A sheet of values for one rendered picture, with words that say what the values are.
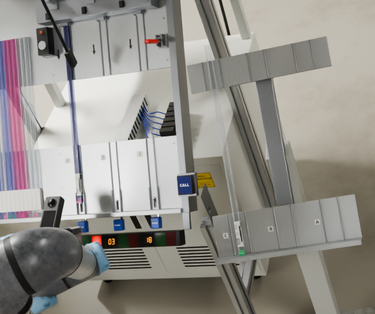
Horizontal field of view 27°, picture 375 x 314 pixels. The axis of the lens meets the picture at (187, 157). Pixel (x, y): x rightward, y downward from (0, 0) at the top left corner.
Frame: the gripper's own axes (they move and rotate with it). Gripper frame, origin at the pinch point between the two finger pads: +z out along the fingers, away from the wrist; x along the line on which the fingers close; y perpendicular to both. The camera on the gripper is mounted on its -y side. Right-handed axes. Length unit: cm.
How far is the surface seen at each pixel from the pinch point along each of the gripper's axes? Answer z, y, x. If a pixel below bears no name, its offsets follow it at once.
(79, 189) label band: 2.1, -10.4, 0.4
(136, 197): 3.3, -6.9, 16.6
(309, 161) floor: 120, -13, 39
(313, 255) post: 23, 13, 59
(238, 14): 70, -65, 30
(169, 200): 3.3, -5.5, 26.3
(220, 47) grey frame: 30, -48, 35
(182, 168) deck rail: 2.1, -13.7, 31.0
